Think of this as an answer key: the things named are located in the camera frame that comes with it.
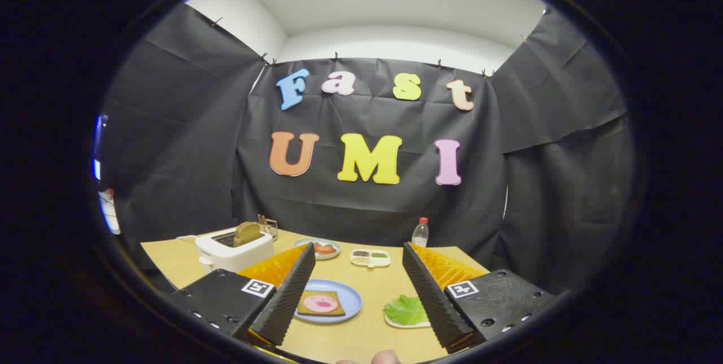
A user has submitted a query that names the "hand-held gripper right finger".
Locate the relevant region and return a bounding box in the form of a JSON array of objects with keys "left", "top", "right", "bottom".
[{"left": 402, "top": 242, "right": 559, "bottom": 354}]

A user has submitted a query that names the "white toaster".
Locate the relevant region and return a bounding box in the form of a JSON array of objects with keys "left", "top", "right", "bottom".
[{"left": 195, "top": 227, "right": 275, "bottom": 273}]

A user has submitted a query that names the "pink ham slice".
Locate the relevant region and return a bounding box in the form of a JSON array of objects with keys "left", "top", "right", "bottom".
[{"left": 303, "top": 294, "right": 339, "bottom": 313}]

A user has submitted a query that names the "blue round plate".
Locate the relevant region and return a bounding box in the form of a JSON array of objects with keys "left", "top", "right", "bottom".
[{"left": 294, "top": 279, "right": 363, "bottom": 324}]

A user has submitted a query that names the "bright window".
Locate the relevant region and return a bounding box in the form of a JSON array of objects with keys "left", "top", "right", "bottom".
[{"left": 92, "top": 114, "right": 108, "bottom": 181}]

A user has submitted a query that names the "pale green round plate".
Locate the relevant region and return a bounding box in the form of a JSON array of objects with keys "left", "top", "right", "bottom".
[{"left": 294, "top": 238, "right": 341, "bottom": 260}]

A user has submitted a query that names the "clear bottle with red cap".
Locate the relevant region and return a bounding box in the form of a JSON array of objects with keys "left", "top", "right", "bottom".
[{"left": 411, "top": 217, "right": 430, "bottom": 248}]

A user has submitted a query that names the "brown toast bread slice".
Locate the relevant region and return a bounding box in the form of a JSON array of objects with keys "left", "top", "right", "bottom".
[{"left": 234, "top": 222, "right": 262, "bottom": 247}]

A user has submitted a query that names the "white divided seed dish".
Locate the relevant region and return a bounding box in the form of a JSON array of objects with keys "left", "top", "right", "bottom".
[{"left": 350, "top": 249, "right": 391, "bottom": 268}]

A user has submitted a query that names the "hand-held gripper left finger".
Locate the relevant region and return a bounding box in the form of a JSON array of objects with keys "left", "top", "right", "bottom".
[{"left": 168, "top": 242, "right": 317, "bottom": 356}]

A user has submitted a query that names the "white square plate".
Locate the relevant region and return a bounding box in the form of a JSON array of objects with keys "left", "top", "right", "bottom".
[{"left": 384, "top": 310, "right": 433, "bottom": 329}]

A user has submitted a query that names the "bread slice under ham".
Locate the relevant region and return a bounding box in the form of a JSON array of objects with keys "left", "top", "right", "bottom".
[{"left": 297, "top": 290, "right": 346, "bottom": 317}]

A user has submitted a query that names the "white and red object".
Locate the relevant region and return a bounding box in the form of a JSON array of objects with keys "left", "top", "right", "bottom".
[{"left": 97, "top": 188, "right": 121, "bottom": 235}]

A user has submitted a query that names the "green lettuce leaf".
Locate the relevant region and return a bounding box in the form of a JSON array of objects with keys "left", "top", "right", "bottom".
[{"left": 384, "top": 294, "right": 430, "bottom": 326}]

